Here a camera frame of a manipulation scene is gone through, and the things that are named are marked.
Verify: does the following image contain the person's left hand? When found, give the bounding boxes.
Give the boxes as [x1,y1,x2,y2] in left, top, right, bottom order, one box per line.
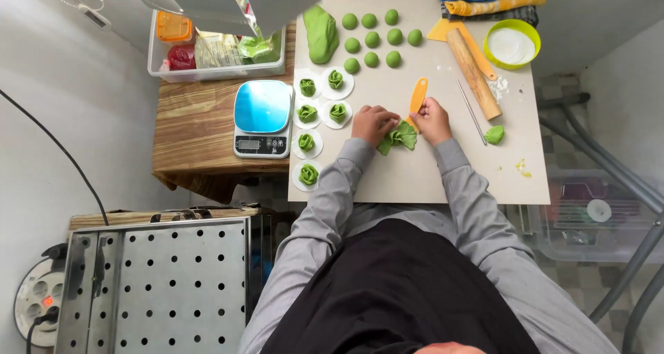
[351,104,401,148]

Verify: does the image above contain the person's right hand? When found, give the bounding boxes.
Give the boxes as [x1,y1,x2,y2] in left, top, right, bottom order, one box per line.
[409,97,453,147]

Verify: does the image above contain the orange plastic dough knife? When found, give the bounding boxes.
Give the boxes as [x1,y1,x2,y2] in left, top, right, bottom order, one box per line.
[405,77,429,133]

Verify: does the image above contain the green dough piece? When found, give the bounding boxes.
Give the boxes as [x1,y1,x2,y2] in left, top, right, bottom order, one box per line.
[377,120,419,157]

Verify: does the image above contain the thin metal rod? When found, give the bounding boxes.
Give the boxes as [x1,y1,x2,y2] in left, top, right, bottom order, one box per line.
[456,78,488,146]

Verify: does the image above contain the beige work board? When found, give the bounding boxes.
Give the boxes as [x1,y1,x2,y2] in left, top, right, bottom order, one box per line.
[288,0,551,205]

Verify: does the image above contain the wooden rolling pin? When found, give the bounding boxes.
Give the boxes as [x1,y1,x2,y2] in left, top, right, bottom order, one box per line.
[446,28,503,121]

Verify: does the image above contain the set of green dough roses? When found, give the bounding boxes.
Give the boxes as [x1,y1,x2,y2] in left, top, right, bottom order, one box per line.
[297,70,348,186]

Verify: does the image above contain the white flour heap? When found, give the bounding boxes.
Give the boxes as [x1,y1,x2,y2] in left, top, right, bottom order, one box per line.
[488,76,509,104]

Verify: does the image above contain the group of green dough balls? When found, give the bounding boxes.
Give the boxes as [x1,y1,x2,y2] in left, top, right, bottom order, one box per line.
[341,9,423,75]

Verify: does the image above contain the yellow plastic spatula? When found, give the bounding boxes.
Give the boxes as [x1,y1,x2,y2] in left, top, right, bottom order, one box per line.
[426,18,498,81]

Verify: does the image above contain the set of white paper rounds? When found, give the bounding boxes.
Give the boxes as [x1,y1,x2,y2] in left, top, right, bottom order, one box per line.
[291,66,356,192]

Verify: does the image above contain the large green dough lump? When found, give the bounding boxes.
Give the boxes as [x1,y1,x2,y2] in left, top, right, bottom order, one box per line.
[302,5,339,65]

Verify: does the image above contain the stack of white liners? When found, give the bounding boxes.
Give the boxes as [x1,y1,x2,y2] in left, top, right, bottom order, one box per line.
[488,27,536,65]

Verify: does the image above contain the digital kitchen scale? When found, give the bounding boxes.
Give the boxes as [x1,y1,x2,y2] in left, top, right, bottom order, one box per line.
[233,80,294,159]

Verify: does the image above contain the lime green bowl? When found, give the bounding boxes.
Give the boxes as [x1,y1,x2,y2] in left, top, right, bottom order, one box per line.
[483,19,542,71]

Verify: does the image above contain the dark checked cloth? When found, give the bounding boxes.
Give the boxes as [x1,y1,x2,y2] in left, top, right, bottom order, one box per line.
[441,3,540,28]

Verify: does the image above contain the green powder bag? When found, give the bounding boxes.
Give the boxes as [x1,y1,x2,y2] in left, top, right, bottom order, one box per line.
[237,26,284,65]

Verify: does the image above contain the black apron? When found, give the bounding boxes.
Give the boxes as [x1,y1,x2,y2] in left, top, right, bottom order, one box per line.
[259,218,541,354]

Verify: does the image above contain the clear plastic bin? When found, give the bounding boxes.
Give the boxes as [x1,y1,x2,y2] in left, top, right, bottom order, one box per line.
[147,9,287,83]

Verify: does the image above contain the beige printed packet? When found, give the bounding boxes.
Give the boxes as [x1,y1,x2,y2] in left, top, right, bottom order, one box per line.
[194,30,245,70]

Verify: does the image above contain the wooden side table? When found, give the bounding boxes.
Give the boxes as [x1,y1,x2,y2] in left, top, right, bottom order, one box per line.
[151,21,297,205]

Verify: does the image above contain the clear plastic storage box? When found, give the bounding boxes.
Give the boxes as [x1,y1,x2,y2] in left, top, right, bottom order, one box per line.
[528,167,664,264]

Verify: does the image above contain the red bag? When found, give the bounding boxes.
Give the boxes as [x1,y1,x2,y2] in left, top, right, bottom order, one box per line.
[166,44,197,72]

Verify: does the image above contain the orange lidded container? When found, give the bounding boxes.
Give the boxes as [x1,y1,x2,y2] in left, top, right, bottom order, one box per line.
[156,11,194,44]

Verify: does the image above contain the perforated steel steamer cabinet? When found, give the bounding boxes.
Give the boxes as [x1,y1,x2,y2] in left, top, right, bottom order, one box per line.
[54,215,266,354]

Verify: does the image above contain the wooden plank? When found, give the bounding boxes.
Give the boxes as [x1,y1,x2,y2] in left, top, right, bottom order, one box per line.
[68,204,261,231]

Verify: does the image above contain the white cable with adapter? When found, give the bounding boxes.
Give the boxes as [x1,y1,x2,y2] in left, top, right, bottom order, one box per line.
[31,0,113,32]

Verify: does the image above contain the long black cable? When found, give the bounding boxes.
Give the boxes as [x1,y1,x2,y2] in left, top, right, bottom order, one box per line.
[0,88,110,226]

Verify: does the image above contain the white extension cord reel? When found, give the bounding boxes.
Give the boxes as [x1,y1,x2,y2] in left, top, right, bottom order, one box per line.
[13,243,68,348]

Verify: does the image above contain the black plug cable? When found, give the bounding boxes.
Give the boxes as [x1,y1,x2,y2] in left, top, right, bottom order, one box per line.
[25,306,60,354]

